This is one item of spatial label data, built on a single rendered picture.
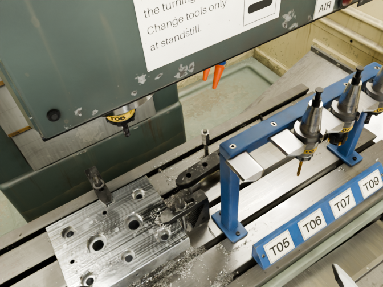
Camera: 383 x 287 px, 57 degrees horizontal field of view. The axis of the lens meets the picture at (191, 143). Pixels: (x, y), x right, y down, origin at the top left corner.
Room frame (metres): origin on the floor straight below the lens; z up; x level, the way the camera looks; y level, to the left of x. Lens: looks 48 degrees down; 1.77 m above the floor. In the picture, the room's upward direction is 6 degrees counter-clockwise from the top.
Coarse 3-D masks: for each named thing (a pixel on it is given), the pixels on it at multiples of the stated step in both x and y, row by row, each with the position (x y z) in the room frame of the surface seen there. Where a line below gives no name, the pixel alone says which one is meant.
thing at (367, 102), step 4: (364, 92) 0.60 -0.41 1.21; (360, 96) 0.59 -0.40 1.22; (364, 96) 0.58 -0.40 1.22; (368, 96) 0.58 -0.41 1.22; (360, 100) 0.57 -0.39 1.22; (364, 100) 0.57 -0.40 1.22; (368, 100) 0.57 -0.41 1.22; (372, 100) 0.57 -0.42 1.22; (376, 100) 0.57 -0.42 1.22; (364, 104) 0.56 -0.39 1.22; (368, 104) 0.56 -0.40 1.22; (372, 104) 0.56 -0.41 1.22; (376, 104) 0.56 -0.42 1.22; (364, 108) 0.55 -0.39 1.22; (368, 108) 0.55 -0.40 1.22; (372, 108) 0.55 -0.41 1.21; (376, 108) 0.54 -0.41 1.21
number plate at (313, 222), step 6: (318, 210) 0.45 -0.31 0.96; (312, 216) 0.44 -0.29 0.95; (318, 216) 0.44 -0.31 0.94; (300, 222) 0.43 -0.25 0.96; (306, 222) 0.43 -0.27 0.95; (312, 222) 0.43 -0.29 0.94; (318, 222) 0.43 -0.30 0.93; (324, 222) 0.43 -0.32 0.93; (300, 228) 0.42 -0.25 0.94; (306, 228) 0.42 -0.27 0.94; (312, 228) 0.42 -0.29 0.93; (318, 228) 0.42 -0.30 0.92; (306, 234) 0.41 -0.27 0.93; (312, 234) 0.41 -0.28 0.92
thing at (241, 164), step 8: (232, 160) 0.44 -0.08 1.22; (240, 160) 0.44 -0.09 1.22; (248, 160) 0.44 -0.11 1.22; (232, 168) 0.42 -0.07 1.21; (240, 168) 0.42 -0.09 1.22; (248, 168) 0.42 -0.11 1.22; (256, 168) 0.42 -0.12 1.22; (240, 176) 0.40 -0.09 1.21; (248, 176) 0.40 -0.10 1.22; (256, 176) 0.40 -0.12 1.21
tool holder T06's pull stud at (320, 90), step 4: (316, 88) 0.50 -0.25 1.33; (320, 88) 0.50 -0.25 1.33; (316, 92) 0.49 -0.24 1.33; (320, 92) 0.49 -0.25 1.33; (316, 96) 0.49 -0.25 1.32; (320, 96) 0.50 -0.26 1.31; (312, 100) 0.50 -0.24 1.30; (316, 100) 0.49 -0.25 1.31; (320, 100) 0.49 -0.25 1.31; (312, 104) 0.49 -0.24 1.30; (316, 104) 0.49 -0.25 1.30
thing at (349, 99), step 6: (348, 84) 0.55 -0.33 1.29; (354, 84) 0.54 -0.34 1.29; (360, 84) 0.54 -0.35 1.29; (348, 90) 0.54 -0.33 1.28; (354, 90) 0.54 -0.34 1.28; (360, 90) 0.54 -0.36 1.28; (342, 96) 0.55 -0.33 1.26; (348, 96) 0.54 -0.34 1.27; (354, 96) 0.53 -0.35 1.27; (342, 102) 0.54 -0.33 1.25; (348, 102) 0.53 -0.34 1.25; (354, 102) 0.53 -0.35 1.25; (342, 108) 0.54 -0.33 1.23; (348, 108) 0.53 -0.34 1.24; (354, 108) 0.53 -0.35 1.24
